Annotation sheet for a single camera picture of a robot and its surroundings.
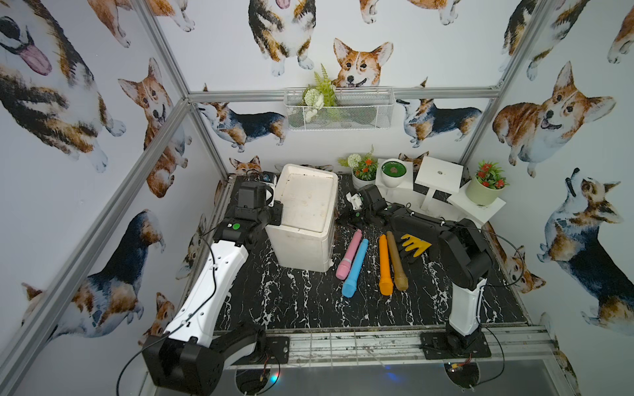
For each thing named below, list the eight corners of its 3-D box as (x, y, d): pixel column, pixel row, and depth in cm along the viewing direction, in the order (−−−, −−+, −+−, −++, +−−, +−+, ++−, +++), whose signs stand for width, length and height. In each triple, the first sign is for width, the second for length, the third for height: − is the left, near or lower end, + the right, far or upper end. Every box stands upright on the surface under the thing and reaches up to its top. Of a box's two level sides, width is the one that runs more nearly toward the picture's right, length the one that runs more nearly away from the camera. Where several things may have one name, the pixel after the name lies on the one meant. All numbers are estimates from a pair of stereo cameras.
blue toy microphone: (340, 294, 87) (340, 290, 84) (361, 242, 99) (362, 237, 96) (353, 300, 85) (353, 296, 82) (373, 247, 98) (374, 242, 95)
